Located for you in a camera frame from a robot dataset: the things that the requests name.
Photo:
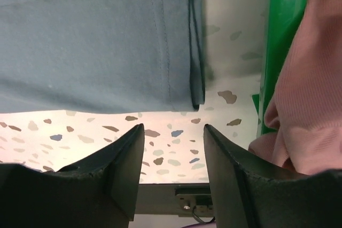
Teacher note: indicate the green plastic bin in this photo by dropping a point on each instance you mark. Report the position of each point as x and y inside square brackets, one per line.
[282, 19]

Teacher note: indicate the crumpled pink t-shirt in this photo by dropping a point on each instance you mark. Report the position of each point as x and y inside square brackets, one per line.
[304, 113]

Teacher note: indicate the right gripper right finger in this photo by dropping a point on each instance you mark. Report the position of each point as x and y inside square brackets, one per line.
[248, 191]

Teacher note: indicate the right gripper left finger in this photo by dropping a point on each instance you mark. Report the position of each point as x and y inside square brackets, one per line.
[99, 190]

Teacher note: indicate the blue-grey t-shirt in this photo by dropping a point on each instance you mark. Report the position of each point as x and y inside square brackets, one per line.
[102, 56]

